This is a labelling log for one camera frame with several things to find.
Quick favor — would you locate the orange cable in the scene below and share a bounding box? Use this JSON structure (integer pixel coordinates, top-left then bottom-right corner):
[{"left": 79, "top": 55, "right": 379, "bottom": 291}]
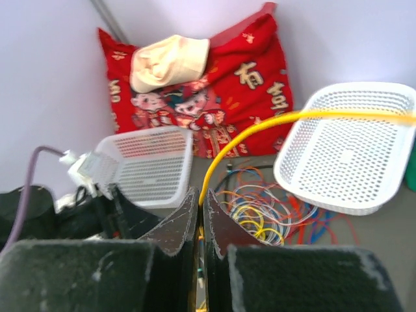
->
[{"left": 216, "top": 165, "right": 360, "bottom": 246}]

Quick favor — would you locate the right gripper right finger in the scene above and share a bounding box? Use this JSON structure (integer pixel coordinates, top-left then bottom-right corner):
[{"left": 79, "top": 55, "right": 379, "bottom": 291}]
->
[{"left": 202, "top": 191, "right": 402, "bottom": 311}]

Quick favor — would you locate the beige cap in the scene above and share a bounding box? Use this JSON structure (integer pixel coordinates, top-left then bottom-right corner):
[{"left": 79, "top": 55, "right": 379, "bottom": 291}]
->
[{"left": 129, "top": 34, "right": 210, "bottom": 93}]

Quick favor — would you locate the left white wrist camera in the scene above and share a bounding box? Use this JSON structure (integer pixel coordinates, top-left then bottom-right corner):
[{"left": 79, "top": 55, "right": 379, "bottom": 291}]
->
[{"left": 59, "top": 150, "right": 105, "bottom": 198}]

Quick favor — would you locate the white thin cable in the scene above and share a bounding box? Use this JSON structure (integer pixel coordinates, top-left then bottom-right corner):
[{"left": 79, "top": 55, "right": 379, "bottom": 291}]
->
[{"left": 232, "top": 183, "right": 319, "bottom": 228}]

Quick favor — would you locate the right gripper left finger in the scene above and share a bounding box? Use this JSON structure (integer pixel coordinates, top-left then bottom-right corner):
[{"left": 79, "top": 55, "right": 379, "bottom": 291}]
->
[{"left": 1, "top": 188, "right": 199, "bottom": 311}]

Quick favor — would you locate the white perforated basket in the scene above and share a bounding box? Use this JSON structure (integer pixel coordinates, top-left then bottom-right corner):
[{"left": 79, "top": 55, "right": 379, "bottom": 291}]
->
[
  {"left": 92, "top": 126, "right": 193, "bottom": 209},
  {"left": 274, "top": 82, "right": 415, "bottom": 216}
]

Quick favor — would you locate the black cable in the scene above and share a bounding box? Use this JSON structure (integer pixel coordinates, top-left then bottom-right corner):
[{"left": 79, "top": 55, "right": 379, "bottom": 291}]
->
[{"left": 226, "top": 162, "right": 277, "bottom": 173}]

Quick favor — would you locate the centre white perforated basket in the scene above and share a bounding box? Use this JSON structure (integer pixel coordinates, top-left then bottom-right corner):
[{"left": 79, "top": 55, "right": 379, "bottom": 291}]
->
[{"left": 274, "top": 82, "right": 415, "bottom": 216}]

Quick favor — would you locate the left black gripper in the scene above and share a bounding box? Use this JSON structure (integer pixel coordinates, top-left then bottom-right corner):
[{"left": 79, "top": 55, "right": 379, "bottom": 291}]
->
[{"left": 19, "top": 185, "right": 156, "bottom": 240}]

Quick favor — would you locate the yellow thin cable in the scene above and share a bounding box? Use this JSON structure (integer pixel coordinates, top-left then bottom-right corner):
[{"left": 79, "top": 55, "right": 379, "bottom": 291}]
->
[{"left": 194, "top": 110, "right": 416, "bottom": 312}]

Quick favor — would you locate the red printed pillow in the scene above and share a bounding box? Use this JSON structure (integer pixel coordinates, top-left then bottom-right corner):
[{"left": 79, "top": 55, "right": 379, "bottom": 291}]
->
[{"left": 97, "top": 2, "right": 293, "bottom": 159}]

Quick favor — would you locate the green cloth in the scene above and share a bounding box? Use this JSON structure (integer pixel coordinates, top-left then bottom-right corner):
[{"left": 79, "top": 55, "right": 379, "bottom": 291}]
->
[{"left": 404, "top": 143, "right": 416, "bottom": 192}]

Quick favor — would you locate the left white perforated basket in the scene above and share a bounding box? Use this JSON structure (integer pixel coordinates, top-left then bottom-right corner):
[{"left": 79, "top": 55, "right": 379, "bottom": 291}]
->
[{"left": 92, "top": 126, "right": 193, "bottom": 209}]

